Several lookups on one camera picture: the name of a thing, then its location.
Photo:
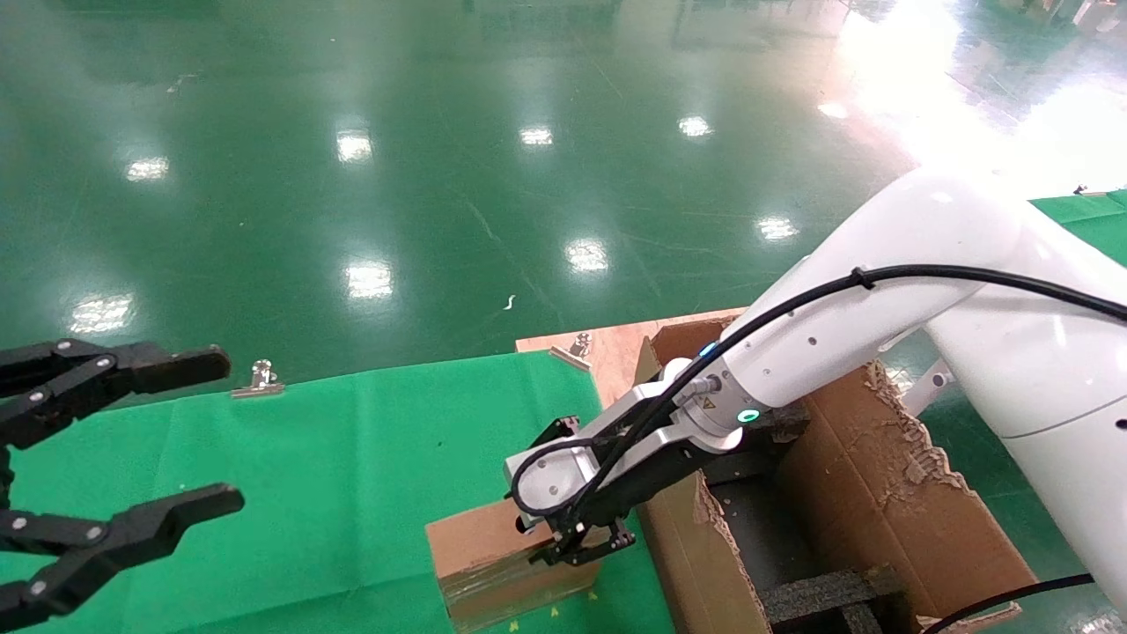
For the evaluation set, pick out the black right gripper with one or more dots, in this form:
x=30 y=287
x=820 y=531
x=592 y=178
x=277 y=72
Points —
x=656 y=471

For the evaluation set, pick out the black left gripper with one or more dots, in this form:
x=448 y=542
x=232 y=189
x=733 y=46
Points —
x=4 y=475

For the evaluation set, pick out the small cardboard box with hole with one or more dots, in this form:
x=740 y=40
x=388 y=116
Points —
x=480 y=563

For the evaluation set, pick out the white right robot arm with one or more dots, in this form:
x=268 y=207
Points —
x=968 y=352

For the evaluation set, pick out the dark grey carton bottom liner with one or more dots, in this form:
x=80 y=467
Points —
x=766 y=546

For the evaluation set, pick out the large open cardboard carton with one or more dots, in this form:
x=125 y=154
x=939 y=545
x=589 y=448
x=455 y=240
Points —
x=880 y=493

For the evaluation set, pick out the green tablecloth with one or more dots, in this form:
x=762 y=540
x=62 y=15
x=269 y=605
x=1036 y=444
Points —
x=308 y=484
x=1087 y=220

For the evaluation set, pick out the black foam insert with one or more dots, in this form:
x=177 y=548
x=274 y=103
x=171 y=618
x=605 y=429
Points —
x=788 y=421
x=819 y=594

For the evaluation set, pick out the white metal table leg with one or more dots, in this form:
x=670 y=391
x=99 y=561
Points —
x=933 y=387

